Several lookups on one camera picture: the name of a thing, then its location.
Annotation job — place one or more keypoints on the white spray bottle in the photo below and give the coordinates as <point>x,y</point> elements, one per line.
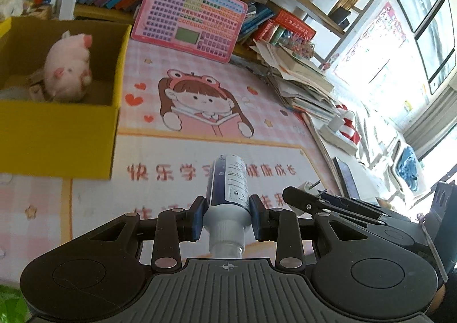
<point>228,183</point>

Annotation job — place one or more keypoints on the white power strip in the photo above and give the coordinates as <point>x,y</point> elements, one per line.
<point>339,139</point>

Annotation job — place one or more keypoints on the long red box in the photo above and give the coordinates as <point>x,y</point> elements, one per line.
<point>292,23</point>

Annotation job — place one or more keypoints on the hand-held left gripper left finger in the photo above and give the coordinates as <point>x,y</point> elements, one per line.
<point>197,221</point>

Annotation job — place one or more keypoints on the pink learning tablet toy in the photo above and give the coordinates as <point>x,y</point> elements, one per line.
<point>160,9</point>

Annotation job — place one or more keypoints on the large white drawing pad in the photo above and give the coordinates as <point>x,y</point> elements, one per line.
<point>326,158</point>

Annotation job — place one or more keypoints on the green cloth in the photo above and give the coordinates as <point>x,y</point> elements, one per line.
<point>10,305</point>

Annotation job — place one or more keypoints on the red white striped cloth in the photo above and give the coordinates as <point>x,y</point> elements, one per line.
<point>351,132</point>

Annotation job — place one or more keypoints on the pink pig plush toy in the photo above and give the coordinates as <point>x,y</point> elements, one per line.
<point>68,66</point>

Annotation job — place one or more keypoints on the pink printed desk mat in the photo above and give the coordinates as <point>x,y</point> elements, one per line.
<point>178,151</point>

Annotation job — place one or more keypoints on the white plastic bag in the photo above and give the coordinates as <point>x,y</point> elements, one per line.
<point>10,1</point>

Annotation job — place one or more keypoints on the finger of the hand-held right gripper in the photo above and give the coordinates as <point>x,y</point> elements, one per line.
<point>357,203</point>
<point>321,208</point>

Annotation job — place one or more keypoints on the row of thin blue books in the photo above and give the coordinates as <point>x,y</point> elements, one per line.
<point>257,19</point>

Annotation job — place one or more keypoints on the stack of papers and books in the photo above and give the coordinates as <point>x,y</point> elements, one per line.
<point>303,87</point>

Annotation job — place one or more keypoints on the white plugged-in charger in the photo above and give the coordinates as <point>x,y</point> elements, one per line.
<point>335,123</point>

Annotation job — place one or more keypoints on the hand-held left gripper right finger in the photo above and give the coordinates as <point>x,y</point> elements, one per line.
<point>256,219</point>

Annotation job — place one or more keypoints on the black desk object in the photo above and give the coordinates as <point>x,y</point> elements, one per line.
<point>341,17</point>

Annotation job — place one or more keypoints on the pink wall poster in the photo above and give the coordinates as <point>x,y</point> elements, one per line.
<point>385,26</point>

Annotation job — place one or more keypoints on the cluster of colourful figurines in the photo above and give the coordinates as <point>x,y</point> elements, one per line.
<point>298,45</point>

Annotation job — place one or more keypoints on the small red packet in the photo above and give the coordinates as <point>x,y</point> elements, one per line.
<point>267,31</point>

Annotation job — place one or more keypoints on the black window frame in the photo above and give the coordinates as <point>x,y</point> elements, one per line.
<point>416,34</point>

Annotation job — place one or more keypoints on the black smartphone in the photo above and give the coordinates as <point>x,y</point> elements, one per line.
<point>346,176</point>

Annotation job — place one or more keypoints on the blue cloth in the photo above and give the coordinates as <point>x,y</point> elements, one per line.
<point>407,166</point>

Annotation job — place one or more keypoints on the yellow cardboard box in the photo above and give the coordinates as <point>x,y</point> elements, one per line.
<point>53,137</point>

